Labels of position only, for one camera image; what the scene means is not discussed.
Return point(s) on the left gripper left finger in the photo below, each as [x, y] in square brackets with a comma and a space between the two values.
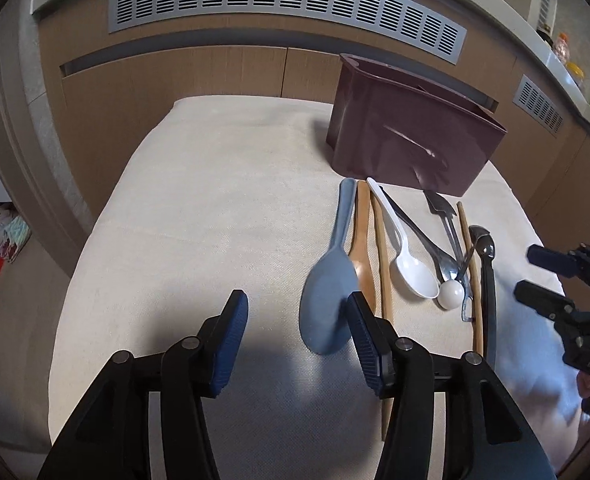
[107, 435]

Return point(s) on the short grey vent grille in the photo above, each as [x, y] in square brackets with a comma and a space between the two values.
[535, 103]

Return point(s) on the black plastic ladle spoon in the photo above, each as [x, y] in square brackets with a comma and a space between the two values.
[486, 251]

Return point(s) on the red chili jar yellow lid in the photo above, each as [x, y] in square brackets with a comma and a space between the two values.
[576, 73]

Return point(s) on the maroon plastic utensil holder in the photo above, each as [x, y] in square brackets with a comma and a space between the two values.
[404, 129]

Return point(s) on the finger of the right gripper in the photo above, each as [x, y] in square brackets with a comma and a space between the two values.
[555, 307]
[573, 264]

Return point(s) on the white cloth table cover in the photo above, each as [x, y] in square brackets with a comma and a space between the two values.
[235, 192]

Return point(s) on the small white round spoon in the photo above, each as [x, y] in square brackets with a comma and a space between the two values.
[451, 295]

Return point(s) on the person's right hand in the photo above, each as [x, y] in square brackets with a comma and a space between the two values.
[583, 385]

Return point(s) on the white plastic soup spoon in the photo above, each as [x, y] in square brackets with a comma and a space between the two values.
[413, 272]

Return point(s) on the steel smiley handle spoon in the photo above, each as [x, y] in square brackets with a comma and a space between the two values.
[445, 265]

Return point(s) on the long grey vent grille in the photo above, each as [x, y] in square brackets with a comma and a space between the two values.
[402, 20]

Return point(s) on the bundle of cloths on floor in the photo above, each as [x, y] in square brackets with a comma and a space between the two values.
[14, 234]

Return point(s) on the grey-blue plastic rice spoon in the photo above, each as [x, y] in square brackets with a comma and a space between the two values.
[330, 282]

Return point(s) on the dark soy sauce bottle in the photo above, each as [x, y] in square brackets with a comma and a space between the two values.
[544, 32]

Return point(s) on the orange-capped clear bottle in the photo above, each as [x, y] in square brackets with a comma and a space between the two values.
[561, 48]

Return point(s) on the brown wooden spoon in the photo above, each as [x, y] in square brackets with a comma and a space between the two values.
[359, 250]

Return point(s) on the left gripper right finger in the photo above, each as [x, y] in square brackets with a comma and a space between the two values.
[487, 435]

